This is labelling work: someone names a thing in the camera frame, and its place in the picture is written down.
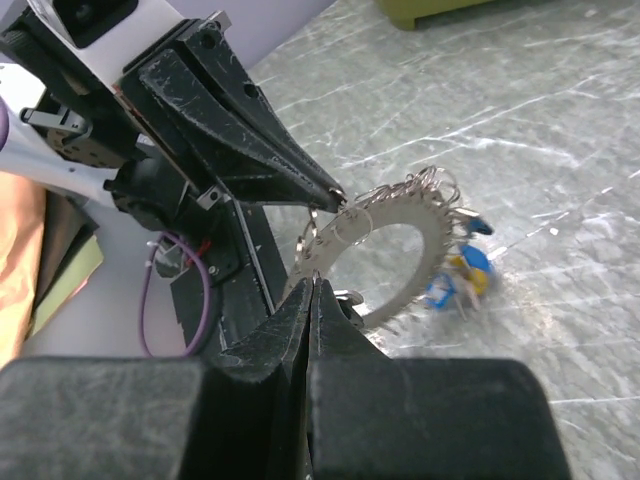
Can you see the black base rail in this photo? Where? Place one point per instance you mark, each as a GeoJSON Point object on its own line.
{"type": "Point", "coordinates": [224, 284]}

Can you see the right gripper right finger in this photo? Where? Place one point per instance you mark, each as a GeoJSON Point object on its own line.
{"type": "Point", "coordinates": [374, 417]}

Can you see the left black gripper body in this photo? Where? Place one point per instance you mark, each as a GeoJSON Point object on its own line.
{"type": "Point", "coordinates": [76, 118]}

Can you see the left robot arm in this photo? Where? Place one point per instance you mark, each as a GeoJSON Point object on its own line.
{"type": "Point", "coordinates": [140, 109]}

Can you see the olive green plastic bin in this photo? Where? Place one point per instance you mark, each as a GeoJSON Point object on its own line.
{"type": "Point", "coordinates": [403, 14]}

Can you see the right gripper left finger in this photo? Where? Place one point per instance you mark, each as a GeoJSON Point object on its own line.
{"type": "Point", "coordinates": [238, 416]}

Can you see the metal key organizer disc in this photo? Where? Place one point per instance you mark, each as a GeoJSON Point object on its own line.
{"type": "Point", "coordinates": [396, 243]}

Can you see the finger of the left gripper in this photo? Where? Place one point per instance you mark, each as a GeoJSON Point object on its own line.
{"type": "Point", "coordinates": [173, 85]}
{"type": "Point", "coordinates": [255, 154]}

